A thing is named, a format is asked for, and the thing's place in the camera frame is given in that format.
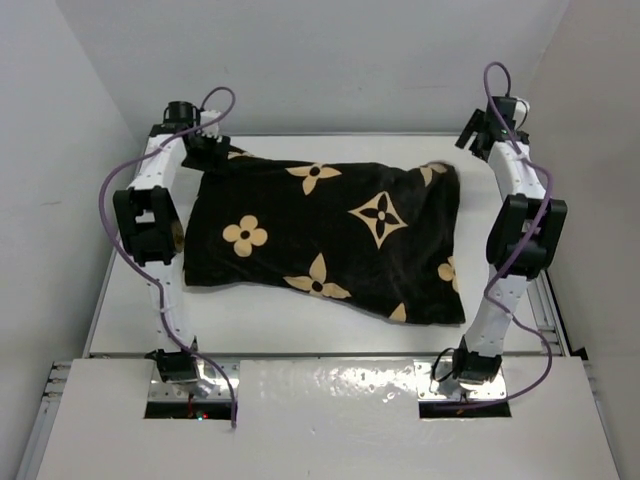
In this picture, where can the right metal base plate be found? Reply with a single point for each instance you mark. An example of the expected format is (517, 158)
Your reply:
(431, 387)

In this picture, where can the aluminium frame rail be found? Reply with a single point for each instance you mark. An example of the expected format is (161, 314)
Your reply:
(547, 316)
(44, 421)

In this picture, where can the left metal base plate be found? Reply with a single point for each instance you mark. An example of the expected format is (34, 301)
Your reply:
(209, 384)

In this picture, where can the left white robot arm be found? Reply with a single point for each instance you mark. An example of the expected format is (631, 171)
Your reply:
(152, 234)

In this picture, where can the left aluminium frame rail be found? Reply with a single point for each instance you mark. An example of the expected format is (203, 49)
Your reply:
(44, 421)

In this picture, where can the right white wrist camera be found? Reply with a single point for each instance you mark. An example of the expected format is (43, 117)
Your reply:
(521, 112)

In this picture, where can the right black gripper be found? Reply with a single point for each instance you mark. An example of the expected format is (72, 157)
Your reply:
(475, 125)

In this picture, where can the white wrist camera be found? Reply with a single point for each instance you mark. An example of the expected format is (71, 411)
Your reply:
(209, 124)
(521, 112)

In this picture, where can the right aluminium frame rail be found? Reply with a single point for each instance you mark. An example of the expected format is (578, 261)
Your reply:
(547, 316)

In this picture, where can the metal base plate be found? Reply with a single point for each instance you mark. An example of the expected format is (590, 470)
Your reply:
(209, 384)
(431, 387)

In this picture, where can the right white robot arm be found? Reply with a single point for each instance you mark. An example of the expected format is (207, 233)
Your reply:
(522, 241)

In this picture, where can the black floral plush pillowcase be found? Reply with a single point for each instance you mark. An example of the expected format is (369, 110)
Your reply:
(373, 236)

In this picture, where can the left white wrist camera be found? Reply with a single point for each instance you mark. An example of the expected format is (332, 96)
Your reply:
(209, 124)

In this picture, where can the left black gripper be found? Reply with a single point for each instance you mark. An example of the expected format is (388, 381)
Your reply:
(212, 163)

